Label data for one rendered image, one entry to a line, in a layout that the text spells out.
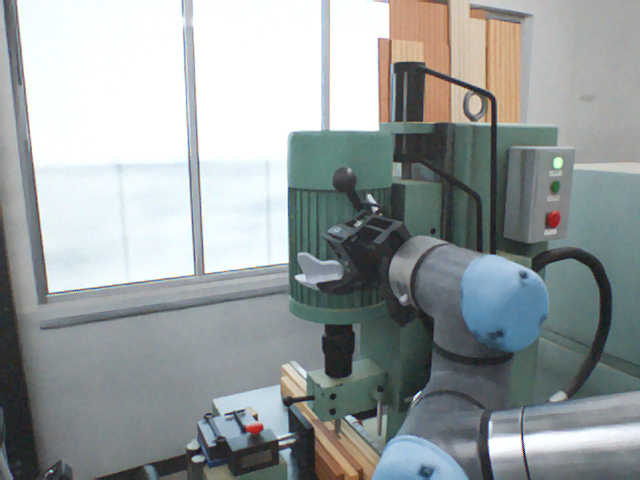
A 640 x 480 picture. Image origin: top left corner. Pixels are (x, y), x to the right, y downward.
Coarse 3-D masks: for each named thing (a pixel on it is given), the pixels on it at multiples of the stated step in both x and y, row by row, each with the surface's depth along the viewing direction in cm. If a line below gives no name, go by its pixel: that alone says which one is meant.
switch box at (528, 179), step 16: (512, 160) 86; (528, 160) 83; (544, 160) 82; (512, 176) 86; (528, 176) 83; (544, 176) 83; (560, 176) 85; (512, 192) 86; (528, 192) 83; (544, 192) 84; (560, 192) 85; (512, 208) 87; (528, 208) 84; (544, 208) 84; (560, 208) 86; (512, 224) 87; (528, 224) 84; (544, 224) 85; (560, 224) 87; (528, 240) 84; (544, 240) 86
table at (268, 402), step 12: (228, 396) 118; (240, 396) 118; (252, 396) 118; (264, 396) 118; (276, 396) 118; (216, 408) 113; (228, 408) 113; (240, 408) 113; (252, 408) 113; (264, 408) 113; (276, 408) 113; (264, 420) 108; (276, 420) 108; (276, 432) 104; (288, 456) 96; (288, 468) 92; (300, 468) 92
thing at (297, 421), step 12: (288, 408) 96; (288, 420) 96; (300, 420) 91; (288, 432) 97; (300, 432) 91; (312, 432) 89; (288, 444) 91; (300, 444) 92; (312, 444) 89; (300, 456) 93; (312, 456) 90; (312, 468) 90
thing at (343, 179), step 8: (344, 168) 69; (336, 176) 68; (344, 176) 68; (352, 176) 68; (336, 184) 69; (344, 184) 68; (352, 184) 69; (352, 192) 70; (352, 200) 71; (360, 200) 71; (360, 208) 71; (424, 320) 80; (432, 328) 81; (432, 336) 82
